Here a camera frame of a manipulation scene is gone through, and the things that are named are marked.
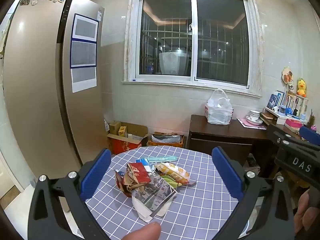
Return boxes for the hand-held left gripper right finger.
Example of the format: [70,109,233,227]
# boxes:
[212,147,295,240]

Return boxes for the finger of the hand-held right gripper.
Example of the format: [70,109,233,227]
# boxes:
[299,126,320,145]
[266,124,320,153]

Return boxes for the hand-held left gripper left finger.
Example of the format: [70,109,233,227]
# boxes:
[28,149,112,240]

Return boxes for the brown red paper bag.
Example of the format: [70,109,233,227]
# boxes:
[125,162,152,193]

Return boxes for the orange yellow snack packet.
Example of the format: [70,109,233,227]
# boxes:
[154,162,191,184]

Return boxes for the white blue paper wrapper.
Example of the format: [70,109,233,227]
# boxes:
[142,160,156,173]

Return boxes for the green white packet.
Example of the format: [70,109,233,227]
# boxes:
[161,174,184,188]

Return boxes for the photo printed white carton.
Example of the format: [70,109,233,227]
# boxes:
[131,174,178,222]

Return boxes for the long teal box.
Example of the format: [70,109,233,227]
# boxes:
[136,155,178,167]

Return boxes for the person's right hand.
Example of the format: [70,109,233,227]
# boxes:
[294,189,320,240]

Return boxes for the person's left hand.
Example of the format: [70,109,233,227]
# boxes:
[124,222,161,240]

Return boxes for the pen holder with pencils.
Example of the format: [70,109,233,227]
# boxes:
[309,109,317,130]

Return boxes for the brown wooden desk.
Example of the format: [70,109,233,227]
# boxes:
[260,115,308,140]

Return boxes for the white desk shelf riser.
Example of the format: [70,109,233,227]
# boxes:
[264,106,309,125]

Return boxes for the pink box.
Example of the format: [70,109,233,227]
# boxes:
[285,119,303,128]

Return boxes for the row of upright books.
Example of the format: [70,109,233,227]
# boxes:
[266,91,308,117]

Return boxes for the pink flat book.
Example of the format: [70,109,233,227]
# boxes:
[237,117,267,130]

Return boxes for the dark wooden cabinet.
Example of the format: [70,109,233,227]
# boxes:
[187,114,273,167]

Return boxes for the open red cardboard box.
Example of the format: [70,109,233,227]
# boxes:
[107,122,149,155]

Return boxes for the grey checked tablecloth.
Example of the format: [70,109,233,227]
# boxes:
[85,146,258,240]

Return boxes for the yellow duck plush toy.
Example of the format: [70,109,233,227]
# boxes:
[297,78,307,98]

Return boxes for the white plastic bag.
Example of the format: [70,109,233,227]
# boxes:
[204,89,234,125]

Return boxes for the orange cardboard box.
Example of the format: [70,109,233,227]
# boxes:
[147,132,185,148]

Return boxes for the white printed sheet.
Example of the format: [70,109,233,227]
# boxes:
[71,66,97,93]

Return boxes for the beige double door refrigerator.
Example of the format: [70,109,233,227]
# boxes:
[2,0,112,195]

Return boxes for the blue framed printed sheet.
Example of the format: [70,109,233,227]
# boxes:
[70,40,97,68]
[72,13,99,42]

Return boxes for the white framed sliding window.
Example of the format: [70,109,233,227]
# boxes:
[122,0,262,98]

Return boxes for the cartoon wall decoration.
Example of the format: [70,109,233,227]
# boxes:
[281,67,295,84]

